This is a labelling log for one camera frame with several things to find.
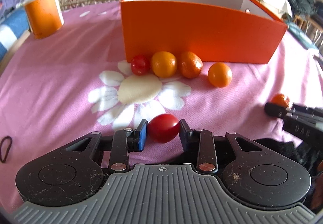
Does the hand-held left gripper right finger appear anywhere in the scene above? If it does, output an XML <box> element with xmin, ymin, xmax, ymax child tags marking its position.
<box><xmin>179</xmin><ymin>119</ymin><xmax>265</xmax><ymax>173</ymax></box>

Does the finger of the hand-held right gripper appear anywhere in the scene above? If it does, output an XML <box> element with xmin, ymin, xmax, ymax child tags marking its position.
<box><xmin>264</xmin><ymin>102</ymin><xmax>323</xmax><ymax>124</ymax></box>

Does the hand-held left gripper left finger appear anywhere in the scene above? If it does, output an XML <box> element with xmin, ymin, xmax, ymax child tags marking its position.
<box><xmin>63</xmin><ymin>119</ymin><xmax>148</xmax><ymax>173</ymax></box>

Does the tangerine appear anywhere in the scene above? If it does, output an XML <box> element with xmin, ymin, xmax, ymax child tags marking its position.
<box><xmin>207</xmin><ymin>62</ymin><xmax>233</xmax><ymax>88</ymax></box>
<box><xmin>271</xmin><ymin>93</ymin><xmax>290</xmax><ymax>108</ymax></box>
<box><xmin>179</xmin><ymin>51</ymin><xmax>203</xmax><ymax>79</ymax></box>
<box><xmin>151</xmin><ymin>51</ymin><xmax>177</xmax><ymax>78</ymax></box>

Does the red cherry tomato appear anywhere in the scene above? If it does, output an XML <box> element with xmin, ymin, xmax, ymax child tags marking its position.
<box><xmin>147</xmin><ymin>113</ymin><xmax>181</xmax><ymax>144</ymax></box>

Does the black cloth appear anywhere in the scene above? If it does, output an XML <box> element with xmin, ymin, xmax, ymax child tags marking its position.
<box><xmin>252</xmin><ymin>138</ymin><xmax>323</xmax><ymax>189</ymax></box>

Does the small red tomato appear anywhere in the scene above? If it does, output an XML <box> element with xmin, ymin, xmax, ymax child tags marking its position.
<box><xmin>130</xmin><ymin>55</ymin><xmax>151</xmax><ymax>76</ymax></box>

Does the pink daisy print blanket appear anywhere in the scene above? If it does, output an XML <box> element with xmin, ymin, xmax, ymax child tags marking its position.
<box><xmin>0</xmin><ymin>0</ymin><xmax>323</xmax><ymax>214</ymax></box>

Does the orange cardboard box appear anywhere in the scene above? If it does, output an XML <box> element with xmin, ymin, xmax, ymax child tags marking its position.
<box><xmin>120</xmin><ymin>0</ymin><xmax>288</xmax><ymax>64</ymax></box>

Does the orange speckled canister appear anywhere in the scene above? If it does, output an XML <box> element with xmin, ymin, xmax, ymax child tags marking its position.
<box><xmin>22</xmin><ymin>0</ymin><xmax>64</xmax><ymax>40</ymax></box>

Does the blue white striped blanket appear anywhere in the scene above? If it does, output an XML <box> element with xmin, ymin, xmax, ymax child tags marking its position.
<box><xmin>0</xmin><ymin>8</ymin><xmax>32</xmax><ymax>63</ymax></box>

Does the black hair tie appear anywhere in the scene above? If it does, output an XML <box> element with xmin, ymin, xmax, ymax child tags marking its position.
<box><xmin>0</xmin><ymin>136</ymin><xmax>13</xmax><ymax>164</ymax></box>

